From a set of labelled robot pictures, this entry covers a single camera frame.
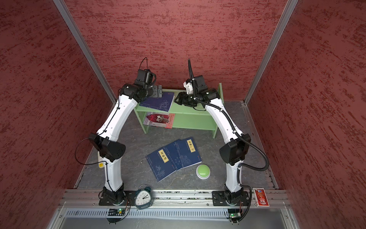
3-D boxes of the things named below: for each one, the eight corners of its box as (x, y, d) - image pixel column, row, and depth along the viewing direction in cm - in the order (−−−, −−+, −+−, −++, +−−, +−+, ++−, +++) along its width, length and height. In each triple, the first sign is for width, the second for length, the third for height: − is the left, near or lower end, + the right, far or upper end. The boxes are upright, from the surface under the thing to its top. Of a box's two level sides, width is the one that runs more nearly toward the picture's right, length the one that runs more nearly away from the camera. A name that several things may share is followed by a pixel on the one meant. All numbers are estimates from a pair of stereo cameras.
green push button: (196, 179, 83) (196, 178, 81) (195, 165, 88) (196, 164, 86) (210, 179, 83) (211, 178, 81) (209, 165, 88) (209, 164, 86)
